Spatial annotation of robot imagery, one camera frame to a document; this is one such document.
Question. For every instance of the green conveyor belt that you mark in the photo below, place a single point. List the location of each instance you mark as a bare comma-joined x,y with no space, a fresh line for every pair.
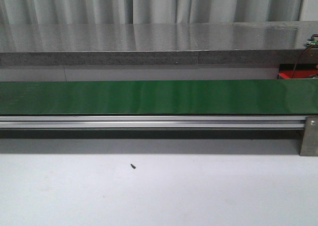
258,96

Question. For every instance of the red plastic tray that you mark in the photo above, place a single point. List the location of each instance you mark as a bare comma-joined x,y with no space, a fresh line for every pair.
307,74

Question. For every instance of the small green circuit board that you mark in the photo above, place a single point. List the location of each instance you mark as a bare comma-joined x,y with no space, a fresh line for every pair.
312,41

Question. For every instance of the grey pleated curtain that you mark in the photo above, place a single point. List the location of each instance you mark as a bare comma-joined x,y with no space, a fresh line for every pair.
146,11

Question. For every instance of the aluminium conveyor side rail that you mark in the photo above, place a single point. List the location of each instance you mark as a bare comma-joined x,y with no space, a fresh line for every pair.
156,121

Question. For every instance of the metal conveyor support bracket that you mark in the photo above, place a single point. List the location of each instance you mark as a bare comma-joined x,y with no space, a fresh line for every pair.
309,145

